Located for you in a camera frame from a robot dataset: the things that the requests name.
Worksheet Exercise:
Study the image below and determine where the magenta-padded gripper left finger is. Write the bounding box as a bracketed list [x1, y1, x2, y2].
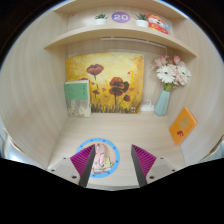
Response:
[46, 143, 97, 188]

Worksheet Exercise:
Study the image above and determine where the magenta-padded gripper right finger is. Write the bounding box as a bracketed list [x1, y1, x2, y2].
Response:
[130, 143, 177, 188]

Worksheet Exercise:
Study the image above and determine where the pink computer mouse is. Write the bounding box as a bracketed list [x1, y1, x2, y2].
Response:
[94, 143, 108, 168]

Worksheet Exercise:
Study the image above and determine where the round blue-rimmed cartoon mouse pad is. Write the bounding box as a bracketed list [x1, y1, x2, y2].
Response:
[75, 137, 121, 179]

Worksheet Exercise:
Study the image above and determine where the orange book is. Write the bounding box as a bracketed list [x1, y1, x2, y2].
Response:
[168, 106, 198, 147]

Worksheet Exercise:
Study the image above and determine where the white power strip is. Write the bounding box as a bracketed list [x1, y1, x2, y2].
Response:
[139, 103, 155, 113]

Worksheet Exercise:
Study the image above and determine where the teal faceted vase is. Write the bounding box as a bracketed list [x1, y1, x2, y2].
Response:
[153, 89, 172, 117]

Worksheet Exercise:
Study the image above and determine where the green and beige book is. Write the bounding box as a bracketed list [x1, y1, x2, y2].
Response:
[64, 79, 92, 118]

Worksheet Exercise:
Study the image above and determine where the yellow poppy flower painting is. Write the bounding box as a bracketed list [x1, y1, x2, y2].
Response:
[65, 52, 145, 114]

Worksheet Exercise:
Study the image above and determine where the pink and white flower bouquet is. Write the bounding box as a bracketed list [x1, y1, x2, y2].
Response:
[152, 54, 192, 93]

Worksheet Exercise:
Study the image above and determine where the wooden shelf with decorations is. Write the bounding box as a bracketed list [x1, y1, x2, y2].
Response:
[43, 0, 198, 58]

